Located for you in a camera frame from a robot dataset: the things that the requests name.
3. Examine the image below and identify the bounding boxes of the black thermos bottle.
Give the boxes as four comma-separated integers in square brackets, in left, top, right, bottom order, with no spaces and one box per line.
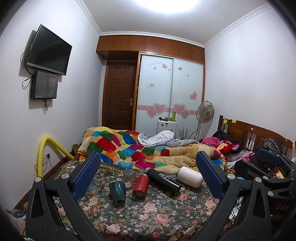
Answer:
[144,168,182,195]

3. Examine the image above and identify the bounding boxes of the dark green cup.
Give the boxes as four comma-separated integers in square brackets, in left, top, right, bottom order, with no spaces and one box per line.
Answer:
[109,181,126,205]

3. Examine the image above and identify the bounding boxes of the red cup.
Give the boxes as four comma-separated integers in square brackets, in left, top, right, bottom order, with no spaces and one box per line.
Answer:
[132,174,149,199]

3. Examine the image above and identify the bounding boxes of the black white patterned bag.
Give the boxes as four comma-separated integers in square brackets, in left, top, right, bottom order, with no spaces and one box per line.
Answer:
[263,138,282,156]

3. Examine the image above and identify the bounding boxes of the wooden bed headboard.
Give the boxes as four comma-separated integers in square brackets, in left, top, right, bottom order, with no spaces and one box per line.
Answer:
[217,115,292,158]

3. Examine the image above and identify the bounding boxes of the white thermos bottle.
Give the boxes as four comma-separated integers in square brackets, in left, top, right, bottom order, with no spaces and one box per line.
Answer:
[176,166,204,188]

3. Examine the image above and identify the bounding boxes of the floral bed cover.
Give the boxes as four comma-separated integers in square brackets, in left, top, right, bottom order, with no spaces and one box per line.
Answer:
[52,159,232,241]

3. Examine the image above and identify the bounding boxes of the red plush toy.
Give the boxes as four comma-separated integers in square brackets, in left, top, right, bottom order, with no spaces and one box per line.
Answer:
[216,140,240,156]

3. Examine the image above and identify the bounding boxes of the pink clothing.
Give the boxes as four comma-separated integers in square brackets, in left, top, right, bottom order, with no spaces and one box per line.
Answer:
[201,137,221,148]

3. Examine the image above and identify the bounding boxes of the colourful patchwork quilt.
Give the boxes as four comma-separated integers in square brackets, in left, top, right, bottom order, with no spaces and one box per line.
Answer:
[78,126,227,173]

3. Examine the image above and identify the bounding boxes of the dried twig plant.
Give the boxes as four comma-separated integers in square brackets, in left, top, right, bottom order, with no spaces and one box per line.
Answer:
[178,127,195,140]

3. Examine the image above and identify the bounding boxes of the grey white crumpled sheet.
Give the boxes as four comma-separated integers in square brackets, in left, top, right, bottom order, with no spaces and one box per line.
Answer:
[137,130,198,148]

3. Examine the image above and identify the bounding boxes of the white standing fan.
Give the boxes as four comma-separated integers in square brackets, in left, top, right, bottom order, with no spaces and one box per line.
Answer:
[195,101,215,140]

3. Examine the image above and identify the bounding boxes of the green bottle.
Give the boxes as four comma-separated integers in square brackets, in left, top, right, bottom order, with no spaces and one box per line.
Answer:
[171,111,176,122]

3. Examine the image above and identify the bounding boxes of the white small cabinet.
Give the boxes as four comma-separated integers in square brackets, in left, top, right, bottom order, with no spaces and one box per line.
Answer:
[157,120,177,133]

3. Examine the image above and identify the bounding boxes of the dark brown wooden door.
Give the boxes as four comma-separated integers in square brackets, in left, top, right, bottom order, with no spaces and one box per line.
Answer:
[102,61,137,130]

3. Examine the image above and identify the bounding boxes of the frosted sliding wardrobe doors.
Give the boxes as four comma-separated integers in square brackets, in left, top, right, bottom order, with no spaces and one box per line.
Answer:
[135,55,204,139]

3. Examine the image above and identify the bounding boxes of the wooden overhead cabinets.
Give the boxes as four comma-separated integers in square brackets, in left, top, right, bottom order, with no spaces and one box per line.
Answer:
[96,35,205,64]

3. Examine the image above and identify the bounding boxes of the yellow padded rail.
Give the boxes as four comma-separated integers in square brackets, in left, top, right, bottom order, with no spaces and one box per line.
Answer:
[37,135,74,177]

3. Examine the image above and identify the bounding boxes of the small black wall monitor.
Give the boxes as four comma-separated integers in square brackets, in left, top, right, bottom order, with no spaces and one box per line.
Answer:
[30,70,58,100]

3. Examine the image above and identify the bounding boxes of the large black wall television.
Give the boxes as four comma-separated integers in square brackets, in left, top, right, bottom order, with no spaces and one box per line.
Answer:
[25,25,72,75]

